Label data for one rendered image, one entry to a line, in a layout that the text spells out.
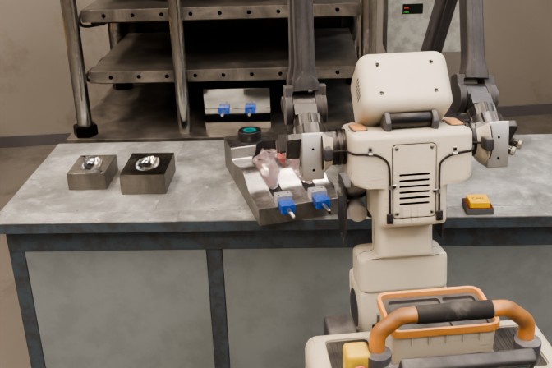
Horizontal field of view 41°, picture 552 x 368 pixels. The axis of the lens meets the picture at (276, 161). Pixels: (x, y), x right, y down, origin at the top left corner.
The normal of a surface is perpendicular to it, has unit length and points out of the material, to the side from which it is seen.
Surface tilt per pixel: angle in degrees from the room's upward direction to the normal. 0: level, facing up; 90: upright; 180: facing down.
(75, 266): 90
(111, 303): 90
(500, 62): 90
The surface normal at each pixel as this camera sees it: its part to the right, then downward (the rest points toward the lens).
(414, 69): 0.04, -0.35
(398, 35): -0.04, 0.37
